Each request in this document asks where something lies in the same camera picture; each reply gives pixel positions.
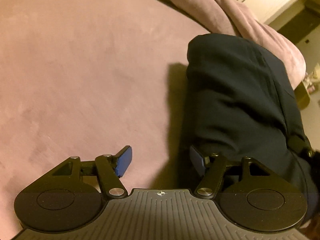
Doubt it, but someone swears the dark navy garment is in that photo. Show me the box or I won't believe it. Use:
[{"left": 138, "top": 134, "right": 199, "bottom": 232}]
[{"left": 180, "top": 34, "right": 319, "bottom": 219}]

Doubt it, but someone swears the purple bed sheet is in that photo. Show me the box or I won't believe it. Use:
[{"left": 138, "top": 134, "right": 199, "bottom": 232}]
[{"left": 1, "top": 0, "right": 206, "bottom": 239}]

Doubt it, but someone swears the yellow side table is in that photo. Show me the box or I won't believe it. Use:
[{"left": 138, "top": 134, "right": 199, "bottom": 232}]
[{"left": 294, "top": 82, "right": 311, "bottom": 110}]

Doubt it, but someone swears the flower bouquet on table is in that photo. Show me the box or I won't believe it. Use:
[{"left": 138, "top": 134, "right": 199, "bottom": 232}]
[{"left": 303, "top": 63, "right": 320, "bottom": 94}]

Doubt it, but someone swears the purple duvet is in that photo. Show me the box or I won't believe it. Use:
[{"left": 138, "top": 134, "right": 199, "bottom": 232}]
[{"left": 169, "top": 0, "right": 306, "bottom": 88}]

